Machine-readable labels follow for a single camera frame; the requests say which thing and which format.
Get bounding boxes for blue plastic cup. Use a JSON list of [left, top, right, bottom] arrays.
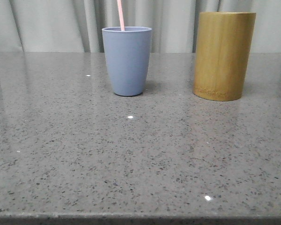
[[102, 27, 152, 97]]

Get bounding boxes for bamboo cylinder holder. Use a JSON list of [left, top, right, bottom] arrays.
[[193, 12, 256, 101]]

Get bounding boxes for grey curtain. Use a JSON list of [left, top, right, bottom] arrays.
[[0, 0, 281, 53]]

